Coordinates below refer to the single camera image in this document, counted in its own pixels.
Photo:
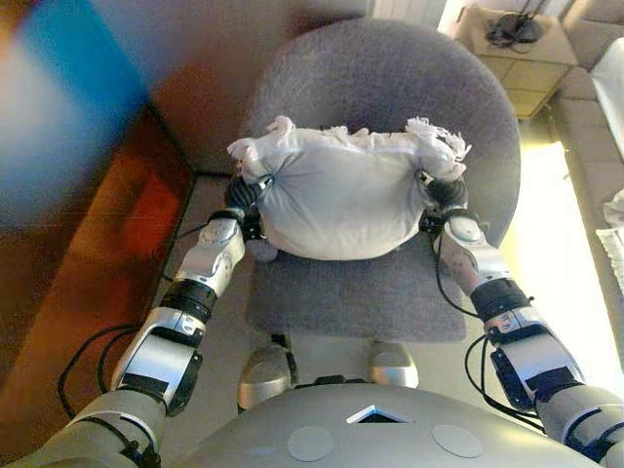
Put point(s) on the grey robot torso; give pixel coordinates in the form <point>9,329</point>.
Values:
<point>341,424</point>

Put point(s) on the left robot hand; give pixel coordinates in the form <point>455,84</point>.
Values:
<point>241,195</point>

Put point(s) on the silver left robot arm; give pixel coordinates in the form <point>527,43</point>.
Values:
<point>156,356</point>

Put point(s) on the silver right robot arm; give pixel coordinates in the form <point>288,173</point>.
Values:
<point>531,361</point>

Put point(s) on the white fringed cushion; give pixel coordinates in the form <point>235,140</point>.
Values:
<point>341,205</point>

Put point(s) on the white smooth blanket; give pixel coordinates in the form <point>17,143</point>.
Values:
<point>609,83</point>

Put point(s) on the crumpled white cloth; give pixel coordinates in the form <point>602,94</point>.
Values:
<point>615,207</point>

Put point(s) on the silver robot leg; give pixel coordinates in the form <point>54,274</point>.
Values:
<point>395,363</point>
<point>263,380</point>

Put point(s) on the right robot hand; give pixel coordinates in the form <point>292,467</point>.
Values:
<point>448,195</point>

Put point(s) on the grey fabric armchair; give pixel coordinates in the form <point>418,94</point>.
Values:
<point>370,73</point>

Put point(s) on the silver right robot leg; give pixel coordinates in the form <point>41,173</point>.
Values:
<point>395,363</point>

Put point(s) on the beige sofa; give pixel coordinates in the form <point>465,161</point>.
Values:
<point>580,127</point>

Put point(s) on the beige side table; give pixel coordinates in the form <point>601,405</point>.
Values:
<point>526,78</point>

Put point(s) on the silver left robot leg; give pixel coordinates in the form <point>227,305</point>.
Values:
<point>263,380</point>

